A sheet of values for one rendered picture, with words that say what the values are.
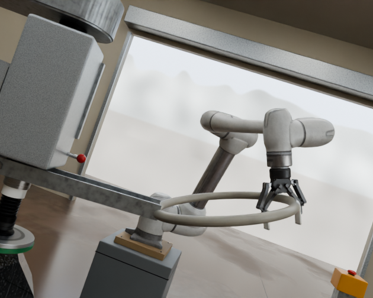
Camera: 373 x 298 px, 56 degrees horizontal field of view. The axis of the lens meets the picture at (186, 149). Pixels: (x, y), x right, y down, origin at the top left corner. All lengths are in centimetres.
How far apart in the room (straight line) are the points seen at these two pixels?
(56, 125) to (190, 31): 507
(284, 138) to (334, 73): 477
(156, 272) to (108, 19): 122
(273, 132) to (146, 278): 102
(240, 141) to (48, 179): 101
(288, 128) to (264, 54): 465
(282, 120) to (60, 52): 74
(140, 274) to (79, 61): 115
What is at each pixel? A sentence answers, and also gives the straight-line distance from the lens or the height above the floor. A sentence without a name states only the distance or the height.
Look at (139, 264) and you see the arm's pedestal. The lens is 186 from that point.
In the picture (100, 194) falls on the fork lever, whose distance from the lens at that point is 112.
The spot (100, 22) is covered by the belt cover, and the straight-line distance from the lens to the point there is 115.
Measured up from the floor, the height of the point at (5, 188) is 107.
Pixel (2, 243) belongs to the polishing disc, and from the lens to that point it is 118.
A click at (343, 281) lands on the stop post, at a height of 105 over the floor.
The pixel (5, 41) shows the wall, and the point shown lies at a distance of 749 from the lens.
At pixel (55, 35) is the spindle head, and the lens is 113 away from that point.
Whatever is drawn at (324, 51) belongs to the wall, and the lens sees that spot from 638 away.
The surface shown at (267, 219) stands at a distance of 99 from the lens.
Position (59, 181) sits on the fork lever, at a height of 115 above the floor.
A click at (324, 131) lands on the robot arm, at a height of 160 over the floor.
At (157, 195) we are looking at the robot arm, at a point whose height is 109.
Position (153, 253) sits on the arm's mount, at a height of 82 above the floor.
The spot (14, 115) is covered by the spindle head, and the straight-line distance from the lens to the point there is 112.
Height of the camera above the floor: 134
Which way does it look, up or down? 1 degrees up
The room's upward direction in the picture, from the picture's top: 19 degrees clockwise
